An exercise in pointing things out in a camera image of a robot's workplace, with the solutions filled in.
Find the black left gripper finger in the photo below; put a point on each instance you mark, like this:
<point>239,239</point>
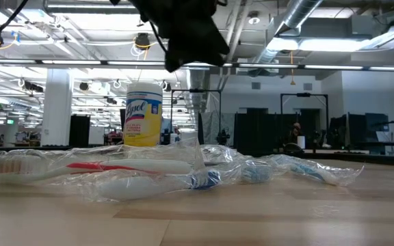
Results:
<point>210,44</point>
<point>180,54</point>

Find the red white bagged toothbrush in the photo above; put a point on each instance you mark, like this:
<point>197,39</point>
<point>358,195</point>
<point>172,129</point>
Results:
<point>132,166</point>

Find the yellow white wipes canister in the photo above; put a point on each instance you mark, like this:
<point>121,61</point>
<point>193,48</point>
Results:
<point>142,116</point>

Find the overhead bar with light strips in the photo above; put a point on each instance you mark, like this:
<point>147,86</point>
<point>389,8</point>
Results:
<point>286,66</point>

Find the clear bagged vanity pack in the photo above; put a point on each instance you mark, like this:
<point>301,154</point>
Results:
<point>224,153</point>

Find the seated person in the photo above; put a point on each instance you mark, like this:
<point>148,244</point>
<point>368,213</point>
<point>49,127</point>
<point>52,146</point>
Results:
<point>296,131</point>

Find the black partition panel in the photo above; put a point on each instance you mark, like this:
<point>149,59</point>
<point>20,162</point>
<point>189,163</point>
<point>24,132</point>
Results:
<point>79,131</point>

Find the white cylinder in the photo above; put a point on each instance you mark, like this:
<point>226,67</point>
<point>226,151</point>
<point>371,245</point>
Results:
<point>301,141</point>

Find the white pillar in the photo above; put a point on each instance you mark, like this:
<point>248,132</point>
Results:
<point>56,109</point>

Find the light blue bagged toothbrush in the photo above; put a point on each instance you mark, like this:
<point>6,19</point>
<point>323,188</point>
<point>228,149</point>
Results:
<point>255,172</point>
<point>320,176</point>

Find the dark blue bagged toothbrush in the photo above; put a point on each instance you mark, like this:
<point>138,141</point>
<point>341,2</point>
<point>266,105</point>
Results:
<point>142,186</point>

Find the dark background monitor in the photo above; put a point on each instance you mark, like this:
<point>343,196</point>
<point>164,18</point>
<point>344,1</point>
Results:
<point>376,126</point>

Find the black frame stand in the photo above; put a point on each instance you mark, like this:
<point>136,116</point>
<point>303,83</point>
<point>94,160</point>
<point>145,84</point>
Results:
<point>303,94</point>
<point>197,90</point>

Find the silver ventilation duct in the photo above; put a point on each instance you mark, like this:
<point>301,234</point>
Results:
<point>299,13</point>

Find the black partition wall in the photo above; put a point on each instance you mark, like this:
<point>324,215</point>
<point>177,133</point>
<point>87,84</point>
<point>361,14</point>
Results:
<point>258,133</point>

